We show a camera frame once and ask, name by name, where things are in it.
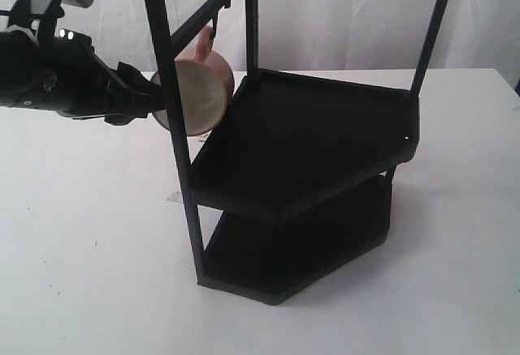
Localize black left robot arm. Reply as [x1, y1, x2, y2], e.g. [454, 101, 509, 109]
[1, 0, 166, 126]

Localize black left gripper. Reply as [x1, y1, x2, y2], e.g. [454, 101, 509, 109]
[24, 32, 166, 124]

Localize white backdrop curtain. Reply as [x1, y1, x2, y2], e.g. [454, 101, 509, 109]
[0, 0, 520, 76]

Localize black two-tier shelf rack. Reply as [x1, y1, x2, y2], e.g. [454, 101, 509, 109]
[145, 0, 448, 305]

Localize pink ceramic mug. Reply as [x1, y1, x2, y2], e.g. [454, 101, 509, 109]
[175, 26, 235, 136]

